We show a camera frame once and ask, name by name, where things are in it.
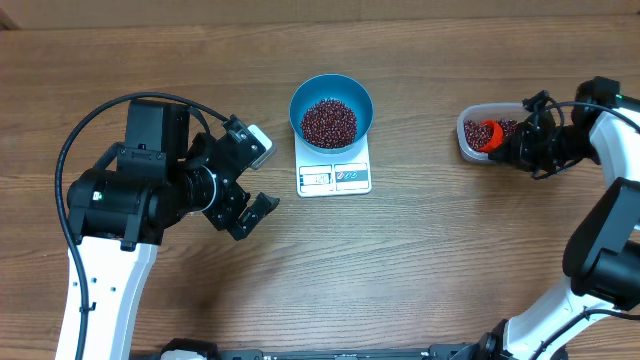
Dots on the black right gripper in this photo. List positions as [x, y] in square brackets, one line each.
[520, 152]

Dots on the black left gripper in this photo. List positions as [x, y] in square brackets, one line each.
[224, 217]

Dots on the red scoop blue handle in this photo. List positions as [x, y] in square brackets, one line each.
[496, 136]

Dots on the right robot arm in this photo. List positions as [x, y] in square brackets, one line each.
[600, 262]

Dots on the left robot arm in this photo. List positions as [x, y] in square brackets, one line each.
[117, 212]

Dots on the white digital kitchen scale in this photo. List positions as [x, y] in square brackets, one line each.
[321, 174]

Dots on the red beans in bowl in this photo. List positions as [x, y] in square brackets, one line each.
[329, 124]

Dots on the blue metal bowl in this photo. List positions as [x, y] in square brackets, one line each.
[332, 86]

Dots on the clear plastic container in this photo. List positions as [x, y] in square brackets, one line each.
[482, 112]

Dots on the red beans pile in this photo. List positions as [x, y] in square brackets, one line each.
[474, 134]

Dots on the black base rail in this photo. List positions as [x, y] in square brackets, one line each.
[180, 349]

